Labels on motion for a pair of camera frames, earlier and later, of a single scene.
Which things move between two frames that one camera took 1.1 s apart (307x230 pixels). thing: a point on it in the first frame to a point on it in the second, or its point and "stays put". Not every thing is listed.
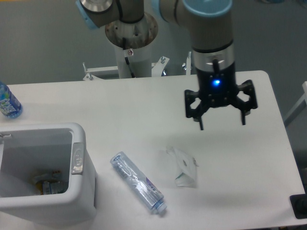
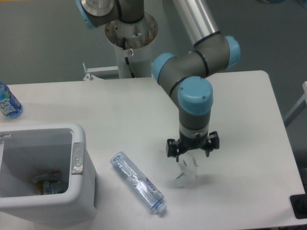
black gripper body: x=218 y=88 to x=186 y=143
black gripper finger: x=245 y=107 to x=214 y=144
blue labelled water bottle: x=10 y=106 stays put
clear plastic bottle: x=139 y=182 stays put
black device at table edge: x=299 y=204 stays put
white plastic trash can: x=28 y=150 stays put
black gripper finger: x=196 y=114 to x=172 y=150
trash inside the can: x=51 y=183 stays put
